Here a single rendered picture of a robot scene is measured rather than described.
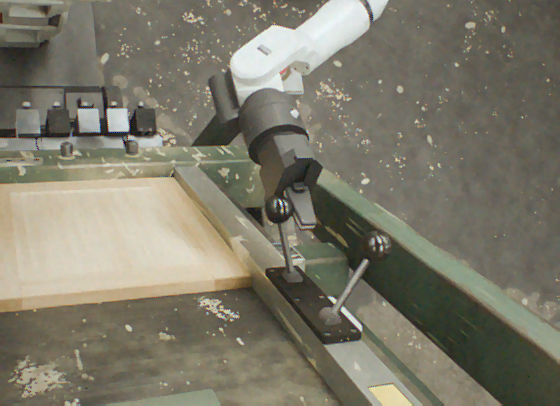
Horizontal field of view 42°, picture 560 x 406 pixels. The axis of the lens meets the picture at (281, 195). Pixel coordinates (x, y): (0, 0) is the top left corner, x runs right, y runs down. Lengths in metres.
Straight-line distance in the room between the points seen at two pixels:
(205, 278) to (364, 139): 1.75
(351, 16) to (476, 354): 0.52
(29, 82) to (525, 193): 1.90
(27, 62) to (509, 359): 1.74
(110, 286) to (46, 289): 0.08
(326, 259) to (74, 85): 1.24
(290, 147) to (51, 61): 1.46
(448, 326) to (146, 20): 1.83
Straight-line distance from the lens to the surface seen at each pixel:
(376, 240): 0.87
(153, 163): 1.49
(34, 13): 1.82
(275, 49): 1.07
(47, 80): 2.31
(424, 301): 1.11
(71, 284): 1.04
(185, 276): 1.06
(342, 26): 1.14
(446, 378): 2.74
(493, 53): 3.21
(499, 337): 0.98
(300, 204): 0.95
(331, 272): 1.30
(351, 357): 0.85
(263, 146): 1.00
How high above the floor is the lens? 2.31
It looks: 65 degrees down
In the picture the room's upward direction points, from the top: 56 degrees clockwise
